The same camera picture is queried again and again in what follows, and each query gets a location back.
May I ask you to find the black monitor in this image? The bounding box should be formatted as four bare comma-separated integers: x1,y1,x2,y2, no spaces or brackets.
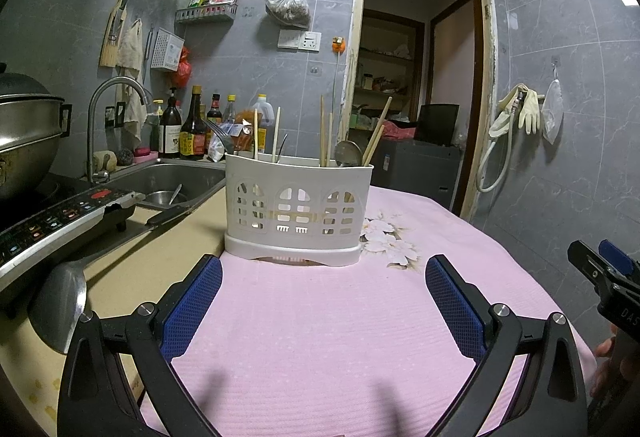
415,104,460,147

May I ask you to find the pump soap bottle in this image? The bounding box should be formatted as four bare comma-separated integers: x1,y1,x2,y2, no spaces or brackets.
151,100,166,153

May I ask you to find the grey cabinet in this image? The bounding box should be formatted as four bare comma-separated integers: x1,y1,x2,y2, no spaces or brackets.
371,137,461,213

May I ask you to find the grey wall shelf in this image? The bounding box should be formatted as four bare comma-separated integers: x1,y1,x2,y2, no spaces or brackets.
175,3,238,24

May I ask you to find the beige scrubbing pad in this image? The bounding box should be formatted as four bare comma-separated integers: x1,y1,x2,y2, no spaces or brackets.
94,150,119,174

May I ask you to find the worn beige rag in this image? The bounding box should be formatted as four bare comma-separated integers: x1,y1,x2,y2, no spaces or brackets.
120,80,149,144

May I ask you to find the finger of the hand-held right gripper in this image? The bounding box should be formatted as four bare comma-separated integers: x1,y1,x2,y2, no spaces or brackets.
567,239,621,290
598,238,640,275

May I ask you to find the hanging wooden cutting board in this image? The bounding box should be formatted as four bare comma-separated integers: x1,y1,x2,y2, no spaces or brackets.
99,6,127,68

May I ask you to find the white plastic utensil holder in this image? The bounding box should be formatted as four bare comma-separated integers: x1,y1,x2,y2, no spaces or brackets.
224,152,375,268

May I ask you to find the white perforated wall box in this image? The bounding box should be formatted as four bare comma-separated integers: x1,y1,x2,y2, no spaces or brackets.
151,28,182,71

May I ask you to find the hanging beige dish cloth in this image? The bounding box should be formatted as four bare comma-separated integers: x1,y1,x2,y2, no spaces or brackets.
116,18,144,69

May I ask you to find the steel faucet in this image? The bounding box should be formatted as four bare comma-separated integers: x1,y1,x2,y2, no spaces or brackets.
87,77,153,184

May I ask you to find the black wall outlet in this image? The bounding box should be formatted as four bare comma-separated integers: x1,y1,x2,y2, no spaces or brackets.
105,101,126,128

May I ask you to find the red cloth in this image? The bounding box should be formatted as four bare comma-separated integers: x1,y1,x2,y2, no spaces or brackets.
382,120,418,141

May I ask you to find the induction cooker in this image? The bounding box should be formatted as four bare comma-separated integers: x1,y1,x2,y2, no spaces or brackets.
0,187,140,293

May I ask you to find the dark bottle white label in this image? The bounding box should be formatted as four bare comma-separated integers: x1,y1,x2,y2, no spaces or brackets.
159,87,183,158

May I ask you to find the bundle of wooden chopsticks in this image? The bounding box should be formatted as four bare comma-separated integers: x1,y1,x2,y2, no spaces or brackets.
252,96,394,168

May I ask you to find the wooden door frame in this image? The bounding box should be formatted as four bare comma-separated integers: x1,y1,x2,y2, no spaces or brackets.
340,0,498,220

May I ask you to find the dark bottle yellow label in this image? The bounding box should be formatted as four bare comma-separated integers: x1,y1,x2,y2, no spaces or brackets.
179,85,207,160

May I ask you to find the hanging clear plastic bag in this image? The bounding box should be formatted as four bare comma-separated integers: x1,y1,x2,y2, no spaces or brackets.
541,78,564,145

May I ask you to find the steel sink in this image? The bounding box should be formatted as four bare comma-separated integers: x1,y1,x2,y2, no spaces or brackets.
107,158,227,213

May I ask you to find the metal spatula black handle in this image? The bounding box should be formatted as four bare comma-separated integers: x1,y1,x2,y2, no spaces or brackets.
27,204,188,355

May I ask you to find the white hose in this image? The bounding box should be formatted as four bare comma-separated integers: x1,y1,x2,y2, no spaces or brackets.
475,97,526,194

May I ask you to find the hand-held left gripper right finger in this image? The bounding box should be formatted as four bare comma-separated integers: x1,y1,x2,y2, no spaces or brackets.
425,254,588,437

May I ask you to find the blue white plastic bag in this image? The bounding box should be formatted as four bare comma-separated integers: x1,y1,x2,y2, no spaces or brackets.
207,120,246,163

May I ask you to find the red plastic bag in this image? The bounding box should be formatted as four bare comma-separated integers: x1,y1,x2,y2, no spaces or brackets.
172,46,192,89

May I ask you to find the pink floral tablecloth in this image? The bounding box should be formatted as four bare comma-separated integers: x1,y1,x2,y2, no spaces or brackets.
140,184,596,437

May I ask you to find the metal bowl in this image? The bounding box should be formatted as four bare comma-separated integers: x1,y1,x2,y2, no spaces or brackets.
142,190,187,205

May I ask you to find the steel steamer pot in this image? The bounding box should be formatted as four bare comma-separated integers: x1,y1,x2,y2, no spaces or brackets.
0,62,73,200

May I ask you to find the wooden shelf unit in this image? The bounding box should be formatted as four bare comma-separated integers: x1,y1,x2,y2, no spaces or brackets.
352,10,426,128

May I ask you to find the plastic oil jug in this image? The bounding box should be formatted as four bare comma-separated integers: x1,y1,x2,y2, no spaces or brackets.
252,94,275,153

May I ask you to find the person's right hand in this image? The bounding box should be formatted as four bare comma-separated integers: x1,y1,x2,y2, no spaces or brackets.
589,336,618,399

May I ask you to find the orange snack bag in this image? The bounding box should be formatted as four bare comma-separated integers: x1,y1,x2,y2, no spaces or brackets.
234,110,256,153

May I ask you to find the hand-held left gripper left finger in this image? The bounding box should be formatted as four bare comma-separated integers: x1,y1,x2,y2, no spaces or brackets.
57,253,224,437

